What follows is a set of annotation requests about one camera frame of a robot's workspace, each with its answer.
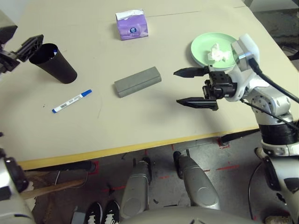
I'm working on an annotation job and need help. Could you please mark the wooden stick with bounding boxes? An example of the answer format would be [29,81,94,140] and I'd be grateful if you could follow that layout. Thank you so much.
[21,179,86,200]

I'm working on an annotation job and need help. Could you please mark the blue capped whiteboard marker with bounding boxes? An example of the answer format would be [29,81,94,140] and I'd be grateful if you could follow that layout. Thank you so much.
[51,89,93,114]

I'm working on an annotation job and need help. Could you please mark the green plate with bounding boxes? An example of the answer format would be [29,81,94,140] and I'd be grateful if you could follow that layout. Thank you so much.
[191,32,239,70]

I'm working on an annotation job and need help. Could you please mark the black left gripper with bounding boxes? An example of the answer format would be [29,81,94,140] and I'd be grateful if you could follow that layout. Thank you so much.
[0,34,45,74]

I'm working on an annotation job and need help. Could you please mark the black cup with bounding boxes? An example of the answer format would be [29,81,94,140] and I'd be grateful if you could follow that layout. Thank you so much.
[28,43,78,84]

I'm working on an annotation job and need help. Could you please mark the silver robot left leg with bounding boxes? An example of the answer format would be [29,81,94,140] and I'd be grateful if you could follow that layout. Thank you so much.
[120,158,152,220]

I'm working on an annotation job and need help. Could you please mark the purple tissue pack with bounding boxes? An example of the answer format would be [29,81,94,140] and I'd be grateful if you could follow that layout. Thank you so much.
[115,9,150,42]

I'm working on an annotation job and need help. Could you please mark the robot grey legs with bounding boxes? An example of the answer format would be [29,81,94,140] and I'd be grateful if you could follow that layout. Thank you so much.
[173,151,221,210]

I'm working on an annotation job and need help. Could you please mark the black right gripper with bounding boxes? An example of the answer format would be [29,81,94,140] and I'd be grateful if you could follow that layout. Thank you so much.
[173,67,238,112]

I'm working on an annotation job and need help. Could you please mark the grey robot torso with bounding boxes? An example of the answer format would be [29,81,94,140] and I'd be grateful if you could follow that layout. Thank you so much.
[119,206,267,224]

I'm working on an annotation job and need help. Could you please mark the white tissue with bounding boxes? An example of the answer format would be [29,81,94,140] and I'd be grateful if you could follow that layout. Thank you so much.
[207,43,231,63]

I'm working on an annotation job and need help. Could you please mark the black sneaker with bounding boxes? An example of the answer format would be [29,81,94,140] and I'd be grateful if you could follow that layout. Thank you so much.
[104,200,121,224]
[84,202,103,224]

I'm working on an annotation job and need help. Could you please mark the grey glasses case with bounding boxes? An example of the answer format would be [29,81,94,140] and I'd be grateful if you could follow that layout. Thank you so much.
[114,66,163,98]

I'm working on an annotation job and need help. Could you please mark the black right camera cable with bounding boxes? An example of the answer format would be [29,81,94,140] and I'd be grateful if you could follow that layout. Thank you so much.
[249,57,299,131]

